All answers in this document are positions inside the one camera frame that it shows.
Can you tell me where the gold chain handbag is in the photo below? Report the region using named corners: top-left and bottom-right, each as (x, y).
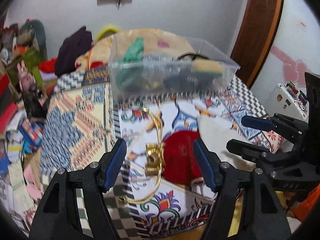
top-left (119, 106), bottom-right (165, 204)

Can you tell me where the pink rabbit plush toy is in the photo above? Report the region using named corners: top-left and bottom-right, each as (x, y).
top-left (16, 60), bottom-right (36, 93)

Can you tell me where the green cardboard box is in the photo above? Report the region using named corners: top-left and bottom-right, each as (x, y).
top-left (5, 49), bottom-right (46, 86)

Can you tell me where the orange sleeve forearm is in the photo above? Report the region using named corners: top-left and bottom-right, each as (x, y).
top-left (292, 185), bottom-right (320, 222)

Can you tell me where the green grey plush dinosaur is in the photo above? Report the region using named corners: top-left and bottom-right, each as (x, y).
top-left (17, 19), bottom-right (48, 60)

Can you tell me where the clear plastic storage box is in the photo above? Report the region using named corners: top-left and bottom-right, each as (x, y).
top-left (108, 37), bottom-right (240, 102)

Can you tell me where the green knitted pouch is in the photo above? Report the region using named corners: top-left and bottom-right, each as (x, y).
top-left (116, 37), bottom-right (144, 86)

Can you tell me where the yellow black item in box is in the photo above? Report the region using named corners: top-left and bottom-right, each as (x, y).
top-left (176, 53), bottom-right (224, 84)

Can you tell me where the patterned patchwork bed cover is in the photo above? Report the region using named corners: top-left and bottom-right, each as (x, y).
top-left (40, 70), bottom-right (284, 239)

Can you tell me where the red velvet pouch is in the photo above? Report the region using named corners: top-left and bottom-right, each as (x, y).
top-left (162, 130), bottom-right (202, 185)

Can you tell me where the white sticker suitcase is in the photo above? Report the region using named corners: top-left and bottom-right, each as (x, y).
top-left (265, 82), bottom-right (309, 122)

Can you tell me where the orange floral blanket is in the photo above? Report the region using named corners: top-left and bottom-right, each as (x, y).
top-left (75, 28), bottom-right (195, 72)

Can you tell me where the dark purple backpack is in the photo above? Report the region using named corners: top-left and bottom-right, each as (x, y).
top-left (54, 26), bottom-right (93, 77)

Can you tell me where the brown wooden door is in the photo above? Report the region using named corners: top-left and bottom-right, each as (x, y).
top-left (231, 0), bottom-right (284, 88)

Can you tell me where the yellow curved pillow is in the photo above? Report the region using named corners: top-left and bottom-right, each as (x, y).
top-left (94, 24), bottom-right (120, 42)

